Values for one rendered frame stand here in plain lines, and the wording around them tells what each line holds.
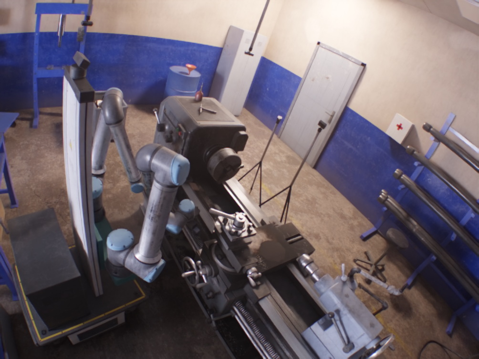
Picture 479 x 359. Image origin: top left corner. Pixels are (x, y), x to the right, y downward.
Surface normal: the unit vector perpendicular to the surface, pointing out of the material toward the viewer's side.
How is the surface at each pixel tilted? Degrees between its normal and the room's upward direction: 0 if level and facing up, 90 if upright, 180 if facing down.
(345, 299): 0
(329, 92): 90
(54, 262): 0
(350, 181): 90
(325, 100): 90
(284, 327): 36
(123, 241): 5
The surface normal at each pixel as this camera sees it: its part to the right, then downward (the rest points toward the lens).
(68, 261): 0.31, -0.77
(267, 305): -0.22, -0.57
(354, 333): -0.69, -0.08
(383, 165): -0.79, 0.11
